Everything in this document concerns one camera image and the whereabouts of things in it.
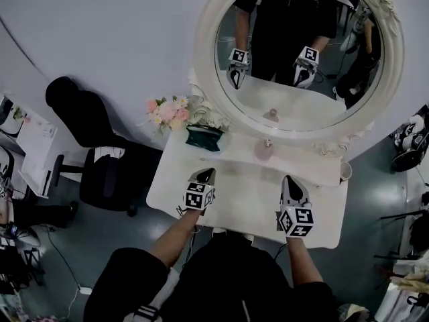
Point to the pink flower bouquet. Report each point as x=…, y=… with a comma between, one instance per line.
x=167, y=112

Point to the person's right forearm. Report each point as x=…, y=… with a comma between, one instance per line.
x=303, y=263

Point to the person's black shirt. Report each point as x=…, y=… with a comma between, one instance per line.
x=234, y=280

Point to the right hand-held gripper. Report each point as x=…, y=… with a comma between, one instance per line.
x=301, y=218

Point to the white power adapter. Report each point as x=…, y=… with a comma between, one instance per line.
x=84, y=290

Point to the white side cabinet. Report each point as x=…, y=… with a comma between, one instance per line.
x=37, y=153

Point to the person's white shoe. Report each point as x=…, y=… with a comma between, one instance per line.
x=219, y=231
x=248, y=237

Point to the white vanity dressing table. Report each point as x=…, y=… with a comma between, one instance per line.
x=251, y=206

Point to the white cloth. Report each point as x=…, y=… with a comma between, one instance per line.
x=107, y=153

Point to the dark green box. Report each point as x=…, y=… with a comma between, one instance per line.
x=202, y=139

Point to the black office chair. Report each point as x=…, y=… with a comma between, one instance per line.
x=77, y=112

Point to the small potted plant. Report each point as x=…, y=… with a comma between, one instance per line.
x=19, y=113

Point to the pink perfume bottle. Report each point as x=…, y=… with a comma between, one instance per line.
x=264, y=151

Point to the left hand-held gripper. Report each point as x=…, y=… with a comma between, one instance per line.
x=196, y=196

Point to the person's left forearm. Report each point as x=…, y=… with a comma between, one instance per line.
x=174, y=237

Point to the oval white-framed mirror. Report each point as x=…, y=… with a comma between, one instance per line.
x=205, y=52

